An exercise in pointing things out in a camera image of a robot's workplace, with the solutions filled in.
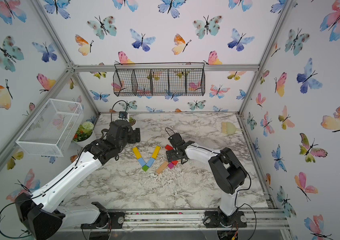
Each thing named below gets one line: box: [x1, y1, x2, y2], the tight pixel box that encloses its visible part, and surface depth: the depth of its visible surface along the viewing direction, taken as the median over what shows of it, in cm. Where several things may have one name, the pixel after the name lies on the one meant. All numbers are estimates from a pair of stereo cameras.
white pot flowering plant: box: [73, 121, 95, 147], surface depth 95 cm
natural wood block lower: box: [156, 161, 169, 175], surface depth 94 cm
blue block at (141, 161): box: [138, 157, 147, 167], surface depth 96 cm
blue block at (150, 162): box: [146, 157, 155, 168], surface depth 96 cm
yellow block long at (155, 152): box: [151, 145, 161, 159], surface depth 100 cm
